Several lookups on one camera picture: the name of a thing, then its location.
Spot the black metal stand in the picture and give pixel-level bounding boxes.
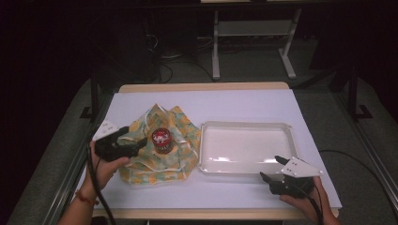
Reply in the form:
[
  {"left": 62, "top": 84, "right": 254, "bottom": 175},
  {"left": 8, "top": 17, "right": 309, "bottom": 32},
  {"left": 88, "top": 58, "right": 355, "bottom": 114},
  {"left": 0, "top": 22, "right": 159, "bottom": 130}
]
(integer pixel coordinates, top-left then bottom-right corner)
[
  {"left": 79, "top": 69, "right": 101, "bottom": 121},
  {"left": 346, "top": 65, "right": 374, "bottom": 121}
]

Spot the black floor cable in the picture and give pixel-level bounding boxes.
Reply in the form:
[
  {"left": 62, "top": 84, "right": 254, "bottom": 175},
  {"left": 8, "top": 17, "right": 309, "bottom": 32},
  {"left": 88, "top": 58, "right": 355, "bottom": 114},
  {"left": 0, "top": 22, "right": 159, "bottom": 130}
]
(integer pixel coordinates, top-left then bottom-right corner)
[{"left": 318, "top": 149, "right": 398, "bottom": 218}]

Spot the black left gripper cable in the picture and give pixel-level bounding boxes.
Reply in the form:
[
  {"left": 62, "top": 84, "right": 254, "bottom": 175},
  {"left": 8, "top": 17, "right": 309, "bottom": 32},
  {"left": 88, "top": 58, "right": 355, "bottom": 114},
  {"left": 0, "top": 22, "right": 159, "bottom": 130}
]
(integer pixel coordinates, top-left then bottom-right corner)
[{"left": 85, "top": 144, "right": 117, "bottom": 225}]

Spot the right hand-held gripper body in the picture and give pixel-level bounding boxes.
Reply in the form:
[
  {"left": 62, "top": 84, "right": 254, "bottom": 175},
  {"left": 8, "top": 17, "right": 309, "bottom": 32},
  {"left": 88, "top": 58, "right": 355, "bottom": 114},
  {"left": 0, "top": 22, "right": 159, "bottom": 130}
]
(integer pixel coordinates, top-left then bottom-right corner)
[{"left": 269, "top": 156, "right": 324, "bottom": 199}]

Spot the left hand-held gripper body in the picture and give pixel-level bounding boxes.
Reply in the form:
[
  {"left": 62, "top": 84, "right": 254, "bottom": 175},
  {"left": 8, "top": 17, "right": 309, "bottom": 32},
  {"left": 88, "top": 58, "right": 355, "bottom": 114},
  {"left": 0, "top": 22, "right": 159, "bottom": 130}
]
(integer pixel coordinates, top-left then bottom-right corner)
[{"left": 92, "top": 120, "right": 139, "bottom": 162}]

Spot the white metal stand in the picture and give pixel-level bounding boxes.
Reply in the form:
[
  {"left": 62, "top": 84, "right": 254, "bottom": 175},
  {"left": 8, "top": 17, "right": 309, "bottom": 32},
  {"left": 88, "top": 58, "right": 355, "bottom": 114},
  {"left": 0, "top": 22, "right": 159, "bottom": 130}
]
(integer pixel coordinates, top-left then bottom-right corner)
[{"left": 211, "top": 7, "right": 303, "bottom": 81}]

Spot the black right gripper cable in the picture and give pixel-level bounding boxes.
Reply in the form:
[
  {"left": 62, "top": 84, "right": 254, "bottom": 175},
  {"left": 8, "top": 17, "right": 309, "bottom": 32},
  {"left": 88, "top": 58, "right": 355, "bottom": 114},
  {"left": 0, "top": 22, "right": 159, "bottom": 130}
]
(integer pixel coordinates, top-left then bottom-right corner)
[{"left": 289, "top": 182, "right": 325, "bottom": 225}]

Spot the grey metal rail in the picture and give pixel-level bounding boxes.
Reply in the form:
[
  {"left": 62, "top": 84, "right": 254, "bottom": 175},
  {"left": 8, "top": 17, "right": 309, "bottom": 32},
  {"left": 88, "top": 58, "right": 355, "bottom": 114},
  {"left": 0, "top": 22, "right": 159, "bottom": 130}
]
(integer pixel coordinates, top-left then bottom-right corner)
[
  {"left": 331, "top": 92, "right": 398, "bottom": 201},
  {"left": 41, "top": 123, "right": 97, "bottom": 225}
]

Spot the white plastic tray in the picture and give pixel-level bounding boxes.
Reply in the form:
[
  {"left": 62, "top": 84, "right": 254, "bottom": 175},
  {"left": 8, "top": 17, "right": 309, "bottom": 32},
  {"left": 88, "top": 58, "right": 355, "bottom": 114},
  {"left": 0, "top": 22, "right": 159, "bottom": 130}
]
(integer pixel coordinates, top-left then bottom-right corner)
[{"left": 197, "top": 121, "right": 299, "bottom": 175}]

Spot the red can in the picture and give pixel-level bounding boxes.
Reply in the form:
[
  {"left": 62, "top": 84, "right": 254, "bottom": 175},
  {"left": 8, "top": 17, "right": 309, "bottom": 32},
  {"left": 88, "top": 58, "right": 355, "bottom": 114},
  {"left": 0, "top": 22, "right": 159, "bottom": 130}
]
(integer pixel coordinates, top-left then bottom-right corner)
[{"left": 151, "top": 127, "right": 174, "bottom": 155}]

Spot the person's left hand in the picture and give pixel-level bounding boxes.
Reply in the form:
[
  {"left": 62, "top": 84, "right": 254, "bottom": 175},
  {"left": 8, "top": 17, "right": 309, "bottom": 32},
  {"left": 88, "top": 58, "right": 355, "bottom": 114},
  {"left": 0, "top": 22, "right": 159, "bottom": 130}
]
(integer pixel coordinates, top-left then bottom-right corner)
[{"left": 82, "top": 141, "right": 130, "bottom": 198}]

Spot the person's right hand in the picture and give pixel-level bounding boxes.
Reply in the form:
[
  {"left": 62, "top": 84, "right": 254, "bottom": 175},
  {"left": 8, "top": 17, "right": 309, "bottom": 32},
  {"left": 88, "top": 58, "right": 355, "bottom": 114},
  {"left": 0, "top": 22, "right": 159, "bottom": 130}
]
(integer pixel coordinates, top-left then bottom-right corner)
[{"left": 279, "top": 176, "right": 331, "bottom": 219}]

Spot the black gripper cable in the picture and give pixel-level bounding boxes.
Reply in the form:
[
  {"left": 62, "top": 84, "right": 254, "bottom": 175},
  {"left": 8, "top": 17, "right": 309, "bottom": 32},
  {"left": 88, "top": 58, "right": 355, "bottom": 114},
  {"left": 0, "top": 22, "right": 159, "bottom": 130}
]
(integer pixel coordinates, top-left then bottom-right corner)
[
  {"left": 85, "top": 144, "right": 117, "bottom": 225},
  {"left": 289, "top": 182, "right": 325, "bottom": 225}
]

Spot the bundle of background cables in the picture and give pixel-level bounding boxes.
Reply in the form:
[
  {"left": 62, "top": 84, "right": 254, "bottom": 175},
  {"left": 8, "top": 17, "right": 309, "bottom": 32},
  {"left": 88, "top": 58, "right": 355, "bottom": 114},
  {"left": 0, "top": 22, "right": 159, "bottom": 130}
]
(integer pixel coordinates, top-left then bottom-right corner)
[{"left": 145, "top": 32, "right": 217, "bottom": 84}]

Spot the yellow green patterned cloth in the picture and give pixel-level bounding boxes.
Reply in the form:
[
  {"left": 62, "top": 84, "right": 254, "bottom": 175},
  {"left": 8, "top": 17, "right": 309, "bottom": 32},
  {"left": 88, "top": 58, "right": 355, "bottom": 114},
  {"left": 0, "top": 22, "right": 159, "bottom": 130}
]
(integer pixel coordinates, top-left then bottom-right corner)
[{"left": 118, "top": 103, "right": 202, "bottom": 186}]

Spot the white table sheet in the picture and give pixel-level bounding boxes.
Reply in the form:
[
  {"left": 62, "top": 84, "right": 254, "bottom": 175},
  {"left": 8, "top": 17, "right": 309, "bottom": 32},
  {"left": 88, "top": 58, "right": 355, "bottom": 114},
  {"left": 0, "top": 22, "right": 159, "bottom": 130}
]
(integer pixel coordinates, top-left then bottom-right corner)
[{"left": 69, "top": 88, "right": 343, "bottom": 210}]

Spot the red bracelet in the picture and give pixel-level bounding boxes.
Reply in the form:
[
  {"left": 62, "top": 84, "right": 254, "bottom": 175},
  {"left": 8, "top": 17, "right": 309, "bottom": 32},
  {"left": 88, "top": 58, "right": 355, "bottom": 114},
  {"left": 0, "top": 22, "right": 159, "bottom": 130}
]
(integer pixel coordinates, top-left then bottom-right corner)
[{"left": 74, "top": 190, "right": 100, "bottom": 206}]

